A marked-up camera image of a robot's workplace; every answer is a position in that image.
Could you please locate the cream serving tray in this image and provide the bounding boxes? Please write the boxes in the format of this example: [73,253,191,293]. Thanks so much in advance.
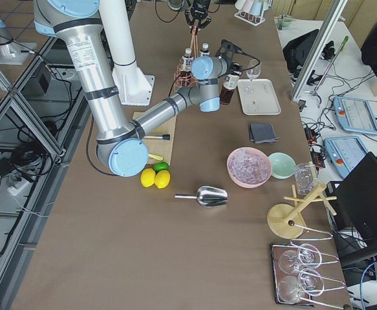
[237,79,281,116]

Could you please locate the copper wire bottle rack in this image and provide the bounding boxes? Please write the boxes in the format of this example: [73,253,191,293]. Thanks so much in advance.
[173,25,204,91]

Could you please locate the green lime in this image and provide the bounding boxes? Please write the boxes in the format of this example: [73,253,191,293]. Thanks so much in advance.
[153,161,169,172]

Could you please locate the whole lemon upper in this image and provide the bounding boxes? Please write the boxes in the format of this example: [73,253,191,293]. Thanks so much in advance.
[140,168,156,187]

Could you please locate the clear wine glass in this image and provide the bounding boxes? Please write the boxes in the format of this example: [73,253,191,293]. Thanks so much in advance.
[245,59,261,94]

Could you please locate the blue teach pendant near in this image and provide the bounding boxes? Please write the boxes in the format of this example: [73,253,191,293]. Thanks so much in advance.
[323,136,368,178]

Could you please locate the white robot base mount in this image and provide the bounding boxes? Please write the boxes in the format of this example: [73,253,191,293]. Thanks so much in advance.
[113,63,155,107]

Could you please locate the whole lemon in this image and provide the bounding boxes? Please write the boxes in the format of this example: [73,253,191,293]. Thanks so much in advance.
[140,168,156,187]
[154,170,171,189]

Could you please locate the hanging wine glass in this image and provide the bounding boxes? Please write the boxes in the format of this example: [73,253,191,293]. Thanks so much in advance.
[277,267,347,306]
[278,243,339,275]

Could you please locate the hanging wine glass upper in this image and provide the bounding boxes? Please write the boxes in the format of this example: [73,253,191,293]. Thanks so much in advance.
[278,243,339,275]

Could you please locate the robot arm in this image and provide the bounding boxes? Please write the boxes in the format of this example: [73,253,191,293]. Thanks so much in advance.
[0,1,210,65]
[34,1,233,177]

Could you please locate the steel ice scoop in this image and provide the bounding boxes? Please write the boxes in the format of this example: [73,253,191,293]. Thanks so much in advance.
[175,185,228,207]

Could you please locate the wooden glass stand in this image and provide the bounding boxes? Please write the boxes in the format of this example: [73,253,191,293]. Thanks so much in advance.
[266,161,338,239]

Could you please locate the hanging wine glass lower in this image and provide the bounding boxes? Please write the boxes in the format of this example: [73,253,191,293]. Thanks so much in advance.
[277,267,347,306]

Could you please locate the bamboo cutting board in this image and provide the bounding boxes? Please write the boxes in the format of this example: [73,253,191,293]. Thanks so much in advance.
[142,117,177,165]

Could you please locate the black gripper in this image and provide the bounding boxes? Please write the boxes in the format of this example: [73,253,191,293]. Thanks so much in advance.
[227,63,242,79]
[184,0,211,32]

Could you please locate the tea bottle in rack upper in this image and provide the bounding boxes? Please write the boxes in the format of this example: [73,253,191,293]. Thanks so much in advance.
[181,48,193,72]

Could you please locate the pink ice bowl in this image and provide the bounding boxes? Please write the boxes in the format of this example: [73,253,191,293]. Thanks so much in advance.
[226,147,272,189]

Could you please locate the black monitor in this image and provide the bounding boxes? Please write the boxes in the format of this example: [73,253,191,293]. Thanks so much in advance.
[334,151,377,246]

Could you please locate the tea bottle in rack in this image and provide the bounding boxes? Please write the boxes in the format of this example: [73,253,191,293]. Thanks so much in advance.
[181,48,193,72]
[199,43,210,57]

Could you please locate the blue teach pendant far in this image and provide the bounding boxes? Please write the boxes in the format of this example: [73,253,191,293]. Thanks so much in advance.
[333,96,377,135]

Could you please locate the steel muddler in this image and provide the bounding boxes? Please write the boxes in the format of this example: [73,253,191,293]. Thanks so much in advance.
[143,134,171,141]

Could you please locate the tea bottle in rack lower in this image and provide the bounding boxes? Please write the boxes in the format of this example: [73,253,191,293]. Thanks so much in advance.
[199,43,210,57]

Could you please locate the white cup rack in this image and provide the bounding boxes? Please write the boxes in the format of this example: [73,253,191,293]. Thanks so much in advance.
[234,0,271,26]

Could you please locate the yellow plastic knife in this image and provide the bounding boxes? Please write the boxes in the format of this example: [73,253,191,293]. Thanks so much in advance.
[148,154,164,161]

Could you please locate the glass tumbler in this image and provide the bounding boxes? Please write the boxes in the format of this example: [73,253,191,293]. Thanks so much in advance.
[294,162,318,195]

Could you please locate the brown tea bottle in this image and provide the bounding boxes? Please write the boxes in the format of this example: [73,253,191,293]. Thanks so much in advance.
[220,74,239,105]

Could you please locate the aluminium frame post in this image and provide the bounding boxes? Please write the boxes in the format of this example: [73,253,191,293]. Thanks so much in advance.
[290,0,347,103]

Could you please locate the blue teach pendant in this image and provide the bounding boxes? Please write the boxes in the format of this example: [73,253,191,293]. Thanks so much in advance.
[323,136,368,178]
[333,96,377,135]

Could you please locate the green ceramic bowl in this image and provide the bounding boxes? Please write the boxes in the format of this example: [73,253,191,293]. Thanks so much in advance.
[268,152,296,180]

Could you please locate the whole lemon lower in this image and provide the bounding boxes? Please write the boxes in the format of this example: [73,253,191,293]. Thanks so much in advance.
[154,170,171,189]

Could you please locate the black tray edge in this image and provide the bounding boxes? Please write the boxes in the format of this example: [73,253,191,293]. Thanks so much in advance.
[270,243,351,309]

